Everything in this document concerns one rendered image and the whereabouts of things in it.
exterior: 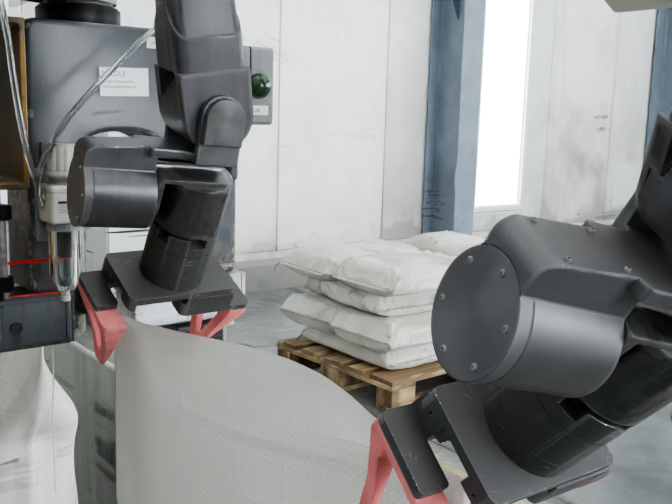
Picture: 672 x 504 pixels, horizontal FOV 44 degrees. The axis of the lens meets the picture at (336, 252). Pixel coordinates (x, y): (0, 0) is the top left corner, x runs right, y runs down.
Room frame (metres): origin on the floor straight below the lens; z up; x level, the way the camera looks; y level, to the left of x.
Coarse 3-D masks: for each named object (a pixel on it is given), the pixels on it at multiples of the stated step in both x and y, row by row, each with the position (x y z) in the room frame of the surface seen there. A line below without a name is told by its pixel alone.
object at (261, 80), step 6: (252, 78) 0.98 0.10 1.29; (258, 78) 0.98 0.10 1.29; (264, 78) 0.98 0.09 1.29; (252, 84) 0.98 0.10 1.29; (258, 84) 0.98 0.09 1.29; (264, 84) 0.98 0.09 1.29; (270, 84) 0.99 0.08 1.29; (252, 90) 0.98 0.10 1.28; (258, 90) 0.98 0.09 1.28; (264, 90) 0.98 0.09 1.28; (270, 90) 0.99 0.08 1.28; (252, 96) 0.99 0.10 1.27; (258, 96) 0.98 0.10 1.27; (264, 96) 0.99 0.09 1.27
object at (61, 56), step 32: (32, 32) 0.83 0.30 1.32; (64, 32) 0.85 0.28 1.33; (96, 32) 0.87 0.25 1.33; (128, 32) 0.89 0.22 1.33; (32, 64) 0.83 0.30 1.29; (64, 64) 0.85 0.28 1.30; (96, 64) 0.87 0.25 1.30; (128, 64) 0.89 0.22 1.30; (32, 96) 0.83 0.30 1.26; (64, 96) 0.85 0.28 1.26; (96, 96) 0.87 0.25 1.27; (32, 128) 0.83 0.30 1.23; (96, 128) 0.87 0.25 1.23; (128, 128) 0.89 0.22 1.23; (160, 128) 0.92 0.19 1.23; (32, 192) 0.83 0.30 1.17; (32, 224) 0.83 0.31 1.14; (224, 224) 0.97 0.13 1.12; (32, 256) 0.83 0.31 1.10; (224, 256) 0.97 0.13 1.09; (32, 288) 0.83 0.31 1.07
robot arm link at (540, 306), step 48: (528, 240) 0.32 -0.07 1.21; (576, 240) 0.34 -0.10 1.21; (624, 240) 0.36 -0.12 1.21; (480, 288) 0.33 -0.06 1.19; (528, 288) 0.31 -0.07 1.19; (576, 288) 0.32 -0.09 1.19; (624, 288) 0.33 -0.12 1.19; (432, 336) 0.35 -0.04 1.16; (480, 336) 0.32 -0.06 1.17; (528, 336) 0.31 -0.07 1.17; (576, 336) 0.32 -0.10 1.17; (624, 336) 0.33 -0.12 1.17; (480, 384) 0.33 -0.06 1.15; (528, 384) 0.32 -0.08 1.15; (576, 384) 0.33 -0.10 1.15
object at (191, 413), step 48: (144, 336) 0.79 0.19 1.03; (192, 336) 0.76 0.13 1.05; (144, 384) 0.70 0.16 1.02; (192, 384) 0.76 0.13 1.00; (240, 384) 0.73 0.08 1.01; (288, 384) 0.69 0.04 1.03; (336, 384) 0.62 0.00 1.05; (144, 432) 0.71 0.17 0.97; (192, 432) 0.59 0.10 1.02; (240, 432) 0.56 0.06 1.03; (288, 432) 0.54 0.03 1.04; (336, 432) 0.62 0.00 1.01; (144, 480) 0.71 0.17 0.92; (192, 480) 0.59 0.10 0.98; (240, 480) 0.56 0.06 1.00; (288, 480) 0.54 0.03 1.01; (336, 480) 0.52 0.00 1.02
